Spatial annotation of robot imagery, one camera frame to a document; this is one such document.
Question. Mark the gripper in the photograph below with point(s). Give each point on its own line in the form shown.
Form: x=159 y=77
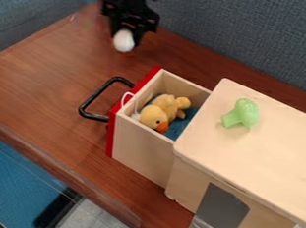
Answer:
x=132 y=16

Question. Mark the white toy sushi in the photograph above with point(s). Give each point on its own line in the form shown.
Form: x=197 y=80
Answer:
x=123 y=41

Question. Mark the yellow plush duck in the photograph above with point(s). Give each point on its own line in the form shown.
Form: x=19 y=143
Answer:
x=163 y=112

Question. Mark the drawer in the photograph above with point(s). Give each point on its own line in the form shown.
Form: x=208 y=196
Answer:
x=148 y=125

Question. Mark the blue cloth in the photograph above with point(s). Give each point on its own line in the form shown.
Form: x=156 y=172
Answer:
x=181 y=124

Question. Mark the green toy broccoli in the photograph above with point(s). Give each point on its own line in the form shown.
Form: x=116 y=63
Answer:
x=242 y=113

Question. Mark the cabinet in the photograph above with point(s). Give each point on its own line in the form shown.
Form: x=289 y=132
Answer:
x=253 y=165

